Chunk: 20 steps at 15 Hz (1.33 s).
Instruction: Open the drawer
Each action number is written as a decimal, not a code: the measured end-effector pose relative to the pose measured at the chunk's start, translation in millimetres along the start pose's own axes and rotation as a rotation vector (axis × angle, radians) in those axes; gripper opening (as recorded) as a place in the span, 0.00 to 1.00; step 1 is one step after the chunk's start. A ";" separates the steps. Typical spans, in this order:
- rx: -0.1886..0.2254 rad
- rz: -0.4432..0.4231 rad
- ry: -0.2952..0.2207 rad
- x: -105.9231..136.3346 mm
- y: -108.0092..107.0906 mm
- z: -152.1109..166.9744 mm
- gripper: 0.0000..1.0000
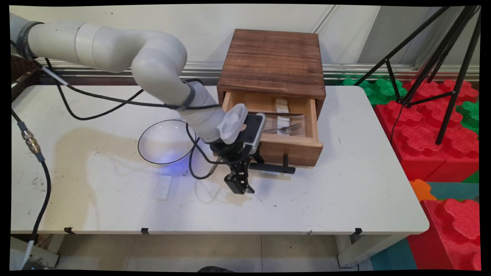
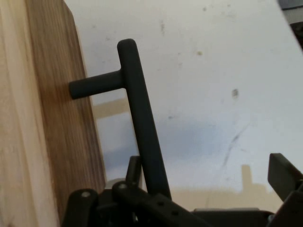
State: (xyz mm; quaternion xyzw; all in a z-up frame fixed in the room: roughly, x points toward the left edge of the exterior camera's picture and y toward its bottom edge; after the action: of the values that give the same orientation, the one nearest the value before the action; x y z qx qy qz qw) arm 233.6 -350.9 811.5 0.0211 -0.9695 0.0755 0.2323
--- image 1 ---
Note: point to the teal foam mat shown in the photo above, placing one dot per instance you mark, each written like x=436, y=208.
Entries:
x=456, y=191
x=391, y=257

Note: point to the black tripod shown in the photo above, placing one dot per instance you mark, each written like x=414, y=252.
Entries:
x=441, y=57

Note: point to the silver table knife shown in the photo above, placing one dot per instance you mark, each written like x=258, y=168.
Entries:
x=285, y=114

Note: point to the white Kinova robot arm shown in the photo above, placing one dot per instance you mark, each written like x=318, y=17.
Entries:
x=153, y=65

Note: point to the white rectangular cutlery rest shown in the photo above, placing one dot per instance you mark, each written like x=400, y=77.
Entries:
x=282, y=105
x=165, y=188

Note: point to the brown wooden drawer cabinet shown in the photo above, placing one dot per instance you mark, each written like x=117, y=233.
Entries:
x=272, y=61

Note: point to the green foam block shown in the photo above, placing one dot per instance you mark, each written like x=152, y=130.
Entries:
x=470, y=115
x=379, y=90

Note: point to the brown woven basket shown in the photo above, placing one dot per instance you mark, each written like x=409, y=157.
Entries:
x=21, y=73

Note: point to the black table edge clip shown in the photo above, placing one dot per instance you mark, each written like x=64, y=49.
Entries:
x=144, y=230
x=69, y=230
x=358, y=231

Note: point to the white plate with black rim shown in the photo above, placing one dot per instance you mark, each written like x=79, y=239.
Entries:
x=161, y=142

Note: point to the silver fork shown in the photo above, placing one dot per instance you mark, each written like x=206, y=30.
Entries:
x=287, y=129

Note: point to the aluminium wall rail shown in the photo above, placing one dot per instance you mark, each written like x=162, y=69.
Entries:
x=345, y=71

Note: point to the large red foam block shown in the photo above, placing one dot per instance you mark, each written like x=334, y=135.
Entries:
x=418, y=142

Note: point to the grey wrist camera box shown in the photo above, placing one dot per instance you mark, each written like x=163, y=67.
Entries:
x=253, y=130

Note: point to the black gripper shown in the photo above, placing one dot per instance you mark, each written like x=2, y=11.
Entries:
x=234, y=151

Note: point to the white table leg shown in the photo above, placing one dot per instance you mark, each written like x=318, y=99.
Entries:
x=360, y=249
x=46, y=253

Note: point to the orange foam piece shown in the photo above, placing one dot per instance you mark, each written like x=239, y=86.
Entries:
x=421, y=189

